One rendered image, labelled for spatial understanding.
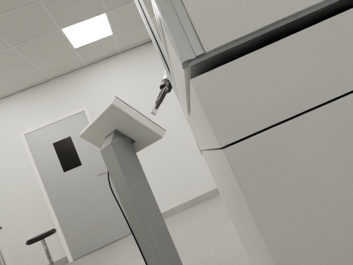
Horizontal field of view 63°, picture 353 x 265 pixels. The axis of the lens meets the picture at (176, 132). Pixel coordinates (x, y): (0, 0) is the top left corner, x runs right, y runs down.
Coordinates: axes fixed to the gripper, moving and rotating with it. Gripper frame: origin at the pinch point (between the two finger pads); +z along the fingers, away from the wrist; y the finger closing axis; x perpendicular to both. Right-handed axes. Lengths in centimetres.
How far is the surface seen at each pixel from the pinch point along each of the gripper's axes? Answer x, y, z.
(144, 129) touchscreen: -2.5, 12.0, 21.8
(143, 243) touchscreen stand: 27, -16, 66
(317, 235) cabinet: 12, 106, 77
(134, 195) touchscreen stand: 10, -5, 49
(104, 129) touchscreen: -18.7, -9.6, 22.3
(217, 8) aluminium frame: -16, 109, 53
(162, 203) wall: 125, -292, -52
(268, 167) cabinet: 2, 105, 71
